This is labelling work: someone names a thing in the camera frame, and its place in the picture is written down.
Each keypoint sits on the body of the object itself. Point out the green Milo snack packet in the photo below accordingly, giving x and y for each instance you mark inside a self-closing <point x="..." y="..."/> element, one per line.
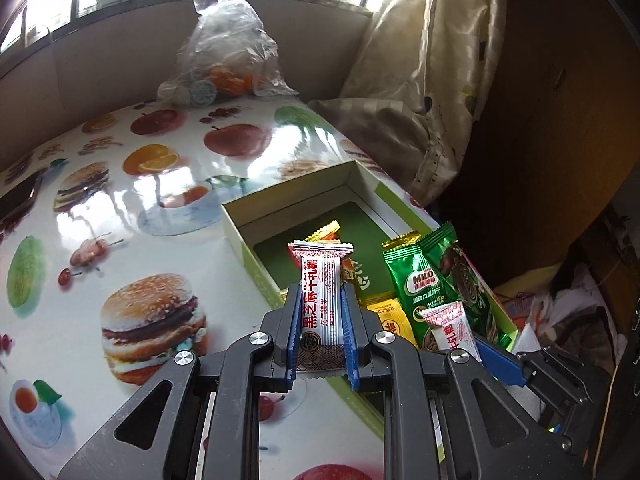
<point x="418" y="284"/>

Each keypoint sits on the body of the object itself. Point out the beige curtain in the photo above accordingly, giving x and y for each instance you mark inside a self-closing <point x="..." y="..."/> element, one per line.
<point x="420" y="80"/>

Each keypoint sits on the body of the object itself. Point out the green white cardboard box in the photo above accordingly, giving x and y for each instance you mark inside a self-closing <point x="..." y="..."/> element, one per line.
<point x="369" y="208"/>

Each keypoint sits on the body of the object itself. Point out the orange yellow candy wrapper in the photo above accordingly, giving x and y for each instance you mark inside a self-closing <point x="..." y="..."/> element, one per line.
<point x="330" y="231"/>

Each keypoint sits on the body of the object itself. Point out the red black snack packet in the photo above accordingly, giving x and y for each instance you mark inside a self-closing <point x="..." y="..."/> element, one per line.
<point x="364" y="276"/>

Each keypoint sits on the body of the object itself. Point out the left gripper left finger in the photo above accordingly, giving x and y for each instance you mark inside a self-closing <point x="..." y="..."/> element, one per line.
<point x="197" y="417"/>

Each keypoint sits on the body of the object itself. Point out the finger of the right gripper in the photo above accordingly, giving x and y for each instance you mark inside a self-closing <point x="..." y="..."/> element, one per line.
<point x="501" y="364"/>

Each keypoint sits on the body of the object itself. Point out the yellow snack packet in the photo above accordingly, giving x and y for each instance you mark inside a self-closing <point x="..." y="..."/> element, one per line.
<point x="392" y="317"/>

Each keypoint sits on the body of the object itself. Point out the red white snack packet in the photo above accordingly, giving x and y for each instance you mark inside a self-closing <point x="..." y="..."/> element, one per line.
<point x="448" y="329"/>
<point x="321" y="344"/>

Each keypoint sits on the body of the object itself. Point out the black smartphone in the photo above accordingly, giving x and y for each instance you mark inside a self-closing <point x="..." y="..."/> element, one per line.
<point x="22" y="197"/>

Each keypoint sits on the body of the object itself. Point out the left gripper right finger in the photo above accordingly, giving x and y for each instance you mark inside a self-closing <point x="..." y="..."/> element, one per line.
<point x="445" y="416"/>

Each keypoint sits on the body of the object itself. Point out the clear plastic bag with items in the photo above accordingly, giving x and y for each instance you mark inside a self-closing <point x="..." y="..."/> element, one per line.
<point x="228" y="54"/>

